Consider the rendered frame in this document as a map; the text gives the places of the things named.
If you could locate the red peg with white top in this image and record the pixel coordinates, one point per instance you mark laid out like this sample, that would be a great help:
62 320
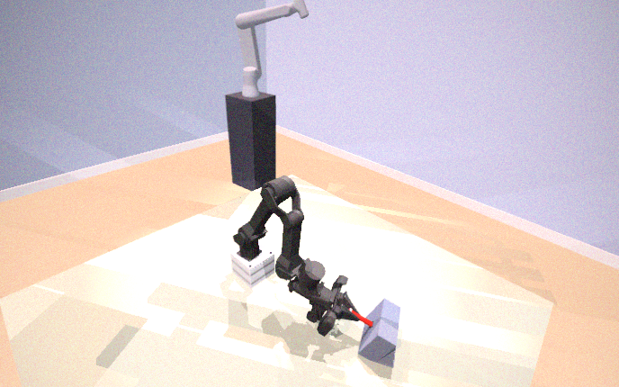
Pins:
362 318

